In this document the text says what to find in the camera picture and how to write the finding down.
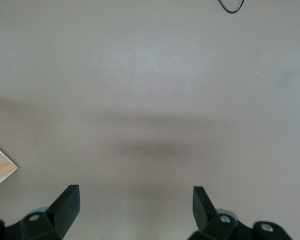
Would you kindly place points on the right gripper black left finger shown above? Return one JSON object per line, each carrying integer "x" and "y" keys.
{"x": 62, "y": 212}

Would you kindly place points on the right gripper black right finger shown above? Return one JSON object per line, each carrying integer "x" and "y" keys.
{"x": 203, "y": 215}

